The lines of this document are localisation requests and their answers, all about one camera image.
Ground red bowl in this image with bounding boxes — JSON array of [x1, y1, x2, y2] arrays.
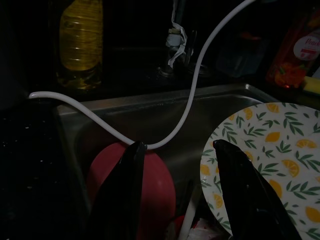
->
[[85, 141, 178, 227]]

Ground yellow dish soap bottle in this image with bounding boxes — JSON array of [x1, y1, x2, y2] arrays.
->
[[55, 0, 105, 91]]

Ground white flexible hose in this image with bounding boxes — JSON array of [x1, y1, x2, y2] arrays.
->
[[28, 0, 259, 151]]

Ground orange pump soap bottle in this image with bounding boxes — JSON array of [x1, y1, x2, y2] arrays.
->
[[265, 6, 320, 90]]

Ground yellow sponge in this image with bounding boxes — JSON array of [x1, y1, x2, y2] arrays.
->
[[303, 75, 320, 95]]

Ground clear plastic container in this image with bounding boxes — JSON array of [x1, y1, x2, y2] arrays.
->
[[215, 29, 264, 79]]

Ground stainless steel sink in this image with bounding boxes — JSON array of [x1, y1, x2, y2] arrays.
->
[[53, 83, 284, 240]]

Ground lemon print plate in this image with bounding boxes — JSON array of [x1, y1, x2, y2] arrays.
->
[[199, 101, 320, 240]]

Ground chrome curved faucet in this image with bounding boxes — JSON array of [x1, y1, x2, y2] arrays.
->
[[156, 0, 199, 77]]

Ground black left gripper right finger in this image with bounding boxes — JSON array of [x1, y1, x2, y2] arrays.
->
[[211, 138, 303, 240]]

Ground white utensil handle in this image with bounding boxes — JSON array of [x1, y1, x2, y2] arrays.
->
[[178, 196, 201, 240]]

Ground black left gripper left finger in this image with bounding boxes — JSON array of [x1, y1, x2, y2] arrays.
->
[[89, 140, 146, 240]]

